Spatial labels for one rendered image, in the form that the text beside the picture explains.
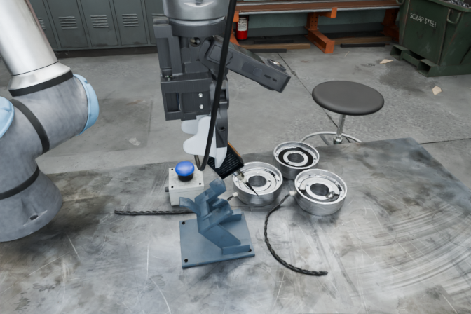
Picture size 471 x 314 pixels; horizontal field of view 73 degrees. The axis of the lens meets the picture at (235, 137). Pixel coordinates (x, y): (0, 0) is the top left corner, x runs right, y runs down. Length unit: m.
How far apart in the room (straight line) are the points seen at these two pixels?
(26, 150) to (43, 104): 0.09
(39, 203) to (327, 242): 0.55
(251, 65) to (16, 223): 0.52
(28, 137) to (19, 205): 0.13
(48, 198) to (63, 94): 0.21
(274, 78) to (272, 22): 4.13
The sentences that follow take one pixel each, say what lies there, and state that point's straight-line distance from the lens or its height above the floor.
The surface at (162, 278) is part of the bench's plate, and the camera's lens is 0.59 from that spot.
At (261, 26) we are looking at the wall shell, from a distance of 4.51.
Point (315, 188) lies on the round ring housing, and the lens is 0.72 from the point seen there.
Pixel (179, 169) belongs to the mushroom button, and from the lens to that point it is 0.66.
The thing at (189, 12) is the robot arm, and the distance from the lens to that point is 0.36.
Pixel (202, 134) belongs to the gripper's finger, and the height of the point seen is 1.05.
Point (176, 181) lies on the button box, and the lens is 0.68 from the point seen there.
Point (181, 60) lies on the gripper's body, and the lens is 0.40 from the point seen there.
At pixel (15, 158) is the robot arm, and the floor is 0.95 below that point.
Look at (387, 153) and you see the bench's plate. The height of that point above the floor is 0.80.
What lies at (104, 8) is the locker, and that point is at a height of 0.53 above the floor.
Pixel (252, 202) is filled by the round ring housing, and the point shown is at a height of 0.82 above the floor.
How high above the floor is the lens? 1.29
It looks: 34 degrees down
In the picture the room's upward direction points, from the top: straight up
